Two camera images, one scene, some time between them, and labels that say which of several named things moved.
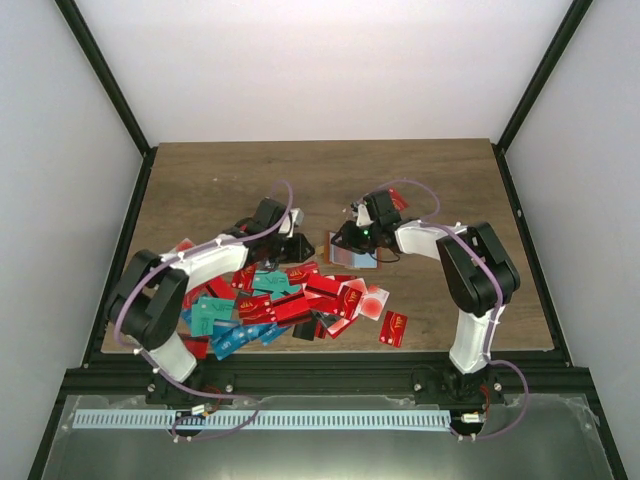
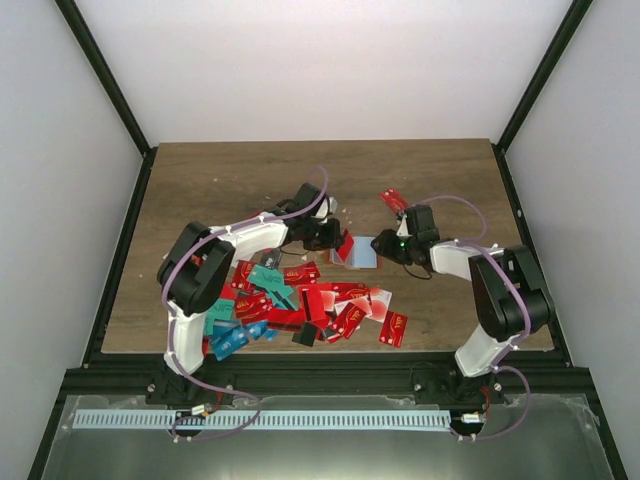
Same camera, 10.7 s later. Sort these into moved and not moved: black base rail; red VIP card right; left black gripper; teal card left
Moved: left black gripper
Not moved: black base rail; teal card left; red VIP card right
